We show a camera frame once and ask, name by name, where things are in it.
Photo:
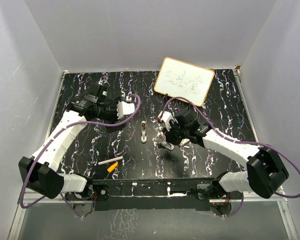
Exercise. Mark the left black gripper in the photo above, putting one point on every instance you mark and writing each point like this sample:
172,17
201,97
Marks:
111,128

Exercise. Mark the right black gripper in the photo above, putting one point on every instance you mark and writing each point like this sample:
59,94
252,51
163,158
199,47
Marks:
169,137

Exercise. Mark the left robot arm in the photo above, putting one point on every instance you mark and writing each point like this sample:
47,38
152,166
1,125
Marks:
39,172

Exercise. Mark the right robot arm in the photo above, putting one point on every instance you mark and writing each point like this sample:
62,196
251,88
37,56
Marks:
264,170

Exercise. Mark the white marker pen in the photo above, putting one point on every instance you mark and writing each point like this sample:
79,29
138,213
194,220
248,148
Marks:
110,160

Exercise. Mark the orange marker cap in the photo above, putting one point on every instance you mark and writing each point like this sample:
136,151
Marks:
112,167

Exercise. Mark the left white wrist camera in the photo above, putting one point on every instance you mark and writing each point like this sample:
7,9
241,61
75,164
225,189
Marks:
124,107

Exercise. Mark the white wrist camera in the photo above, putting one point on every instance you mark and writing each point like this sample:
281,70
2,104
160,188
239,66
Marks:
167,118
124,107

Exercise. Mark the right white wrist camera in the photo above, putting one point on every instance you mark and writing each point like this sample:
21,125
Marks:
167,118

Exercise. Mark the small whiteboard with wooden frame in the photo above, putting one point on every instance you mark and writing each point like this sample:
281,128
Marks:
177,78

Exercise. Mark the aluminium rail frame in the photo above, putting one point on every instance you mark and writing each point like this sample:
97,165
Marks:
136,217

